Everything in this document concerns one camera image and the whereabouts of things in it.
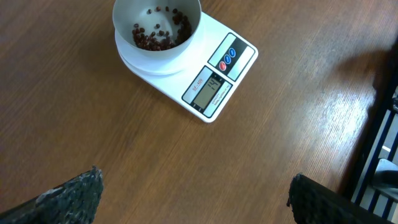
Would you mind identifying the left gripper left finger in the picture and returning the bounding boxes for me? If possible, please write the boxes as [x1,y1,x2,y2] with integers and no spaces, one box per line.
[1,166,104,224]

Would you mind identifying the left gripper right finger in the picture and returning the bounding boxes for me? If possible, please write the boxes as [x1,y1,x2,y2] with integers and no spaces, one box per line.
[287,174,392,224]

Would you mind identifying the white digital kitchen scale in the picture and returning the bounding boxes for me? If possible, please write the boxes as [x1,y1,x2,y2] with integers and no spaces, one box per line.
[114,13,258,123]

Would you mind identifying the black metal rack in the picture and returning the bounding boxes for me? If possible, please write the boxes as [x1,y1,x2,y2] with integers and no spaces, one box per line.
[342,43,397,223]

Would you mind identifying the beans in white bowl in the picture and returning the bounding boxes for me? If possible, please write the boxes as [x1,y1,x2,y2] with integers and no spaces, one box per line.
[131,8,193,51]

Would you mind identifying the white round bowl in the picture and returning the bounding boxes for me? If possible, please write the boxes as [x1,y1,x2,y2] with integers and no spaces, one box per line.
[113,0,202,58]

